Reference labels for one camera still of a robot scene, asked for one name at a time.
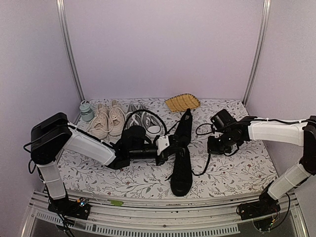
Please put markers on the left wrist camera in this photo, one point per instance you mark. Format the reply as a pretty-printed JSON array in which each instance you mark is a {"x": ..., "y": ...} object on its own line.
[{"x": 162, "y": 143}]

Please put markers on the black front canvas sneaker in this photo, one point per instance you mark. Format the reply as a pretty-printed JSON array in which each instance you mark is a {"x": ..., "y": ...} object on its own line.
[{"x": 181, "y": 178}]

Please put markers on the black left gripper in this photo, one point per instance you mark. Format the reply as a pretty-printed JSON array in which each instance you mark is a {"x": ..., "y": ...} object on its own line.
[{"x": 167, "y": 153}]

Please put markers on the aluminium front rail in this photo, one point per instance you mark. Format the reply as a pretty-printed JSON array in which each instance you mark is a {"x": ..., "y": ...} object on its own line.
[{"x": 183, "y": 217}]

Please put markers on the aluminium frame post right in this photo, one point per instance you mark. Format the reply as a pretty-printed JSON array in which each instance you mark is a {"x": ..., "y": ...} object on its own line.
[{"x": 258, "y": 51}]

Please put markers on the green tape piece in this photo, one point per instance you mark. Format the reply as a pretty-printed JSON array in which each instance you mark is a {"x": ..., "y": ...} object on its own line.
[{"x": 116, "y": 202}]

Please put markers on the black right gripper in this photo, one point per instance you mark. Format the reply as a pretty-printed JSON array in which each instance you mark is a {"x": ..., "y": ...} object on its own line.
[{"x": 213, "y": 149}]

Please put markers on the grey sneaker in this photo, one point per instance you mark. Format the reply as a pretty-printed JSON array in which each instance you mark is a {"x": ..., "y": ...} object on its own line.
[
  {"x": 151, "y": 124},
  {"x": 135, "y": 119}
]

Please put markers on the pale green small jar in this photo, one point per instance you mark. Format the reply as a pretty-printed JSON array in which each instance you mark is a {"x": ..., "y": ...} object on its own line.
[{"x": 86, "y": 111}]

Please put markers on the black rear canvas sneaker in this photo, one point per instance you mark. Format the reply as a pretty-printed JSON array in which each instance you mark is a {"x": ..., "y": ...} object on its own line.
[{"x": 183, "y": 133}]

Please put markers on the aluminium frame post left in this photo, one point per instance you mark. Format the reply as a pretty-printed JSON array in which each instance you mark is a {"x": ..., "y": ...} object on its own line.
[{"x": 69, "y": 51}]

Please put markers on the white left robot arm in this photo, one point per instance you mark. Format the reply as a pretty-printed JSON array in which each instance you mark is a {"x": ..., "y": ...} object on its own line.
[{"x": 56, "y": 133}]

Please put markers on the grey sneaker left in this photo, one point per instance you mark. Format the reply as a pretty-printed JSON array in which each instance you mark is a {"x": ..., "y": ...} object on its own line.
[{"x": 135, "y": 119}]

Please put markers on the aluminium frame post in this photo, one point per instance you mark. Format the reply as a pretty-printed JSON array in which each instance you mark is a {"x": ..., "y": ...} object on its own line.
[
  {"x": 69, "y": 51},
  {"x": 258, "y": 51}
]

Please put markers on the beige sneaker right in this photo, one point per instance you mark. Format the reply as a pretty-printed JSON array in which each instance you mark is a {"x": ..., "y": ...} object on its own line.
[{"x": 117, "y": 118}]

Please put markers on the black canvas sneaker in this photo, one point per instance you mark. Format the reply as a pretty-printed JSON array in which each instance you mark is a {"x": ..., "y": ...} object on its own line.
[
  {"x": 183, "y": 133},
  {"x": 181, "y": 178}
]

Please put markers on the grey sneaker right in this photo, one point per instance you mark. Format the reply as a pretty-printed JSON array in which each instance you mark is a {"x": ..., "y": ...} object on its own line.
[{"x": 151, "y": 124}]

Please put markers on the woven bamboo tray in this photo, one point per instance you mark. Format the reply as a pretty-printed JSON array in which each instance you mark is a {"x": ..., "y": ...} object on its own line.
[{"x": 182, "y": 102}]

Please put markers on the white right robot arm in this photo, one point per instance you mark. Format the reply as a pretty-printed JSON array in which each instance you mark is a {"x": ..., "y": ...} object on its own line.
[{"x": 301, "y": 133}]

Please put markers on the beige sneaker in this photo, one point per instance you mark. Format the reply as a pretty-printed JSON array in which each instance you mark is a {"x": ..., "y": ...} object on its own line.
[
  {"x": 100, "y": 126},
  {"x": 117, "y": 118}
]

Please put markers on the beige sneaker left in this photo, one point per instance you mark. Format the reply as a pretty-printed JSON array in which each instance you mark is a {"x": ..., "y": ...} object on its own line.
[{"x": 100, "y": 126}]

